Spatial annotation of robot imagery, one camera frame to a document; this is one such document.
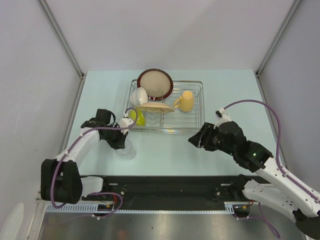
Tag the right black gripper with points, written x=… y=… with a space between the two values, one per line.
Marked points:
x=209 y=131

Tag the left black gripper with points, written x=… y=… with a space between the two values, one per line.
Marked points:
x=119 y=143

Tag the clear plastic cup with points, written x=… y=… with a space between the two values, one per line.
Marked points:
x=128 y=152

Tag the lime green bowl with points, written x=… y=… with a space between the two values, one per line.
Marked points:
x=137 y=115

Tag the cream mug yellow handle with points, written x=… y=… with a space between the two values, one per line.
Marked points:
x=185 y=102

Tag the white ceramic bowl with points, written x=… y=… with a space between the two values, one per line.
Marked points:
x=139 y=96

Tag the beige oval bird plate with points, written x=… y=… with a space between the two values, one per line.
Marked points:
x=155 y=107

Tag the metal wire dish rack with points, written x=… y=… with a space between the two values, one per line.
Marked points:
x=177 y=122

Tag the red rimmed round plate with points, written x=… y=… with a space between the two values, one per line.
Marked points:
x=157 y=83

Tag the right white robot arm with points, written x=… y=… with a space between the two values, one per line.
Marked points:
x=289 y=195

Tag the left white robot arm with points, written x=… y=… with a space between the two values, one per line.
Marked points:
x=60 y=181

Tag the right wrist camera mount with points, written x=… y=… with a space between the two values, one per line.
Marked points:
x=222 y=117

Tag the slotted cable duct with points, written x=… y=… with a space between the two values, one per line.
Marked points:
x=95 y=208

